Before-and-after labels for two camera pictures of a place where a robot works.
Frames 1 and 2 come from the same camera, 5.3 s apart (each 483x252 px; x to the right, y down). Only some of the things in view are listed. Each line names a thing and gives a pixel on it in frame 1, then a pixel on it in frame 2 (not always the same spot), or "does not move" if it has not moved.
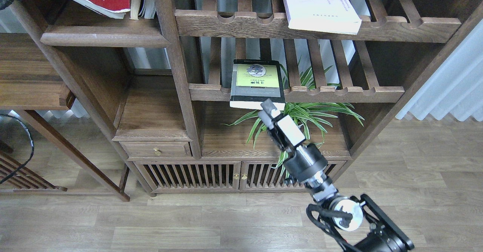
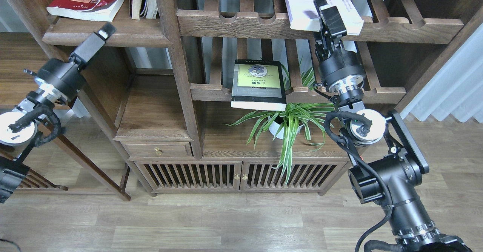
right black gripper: x=307 y=162 → x=342 y=71
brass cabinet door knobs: x=244 y=177 does not move
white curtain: x=457 y=88 does not move
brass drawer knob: x=157 y=152 does not move
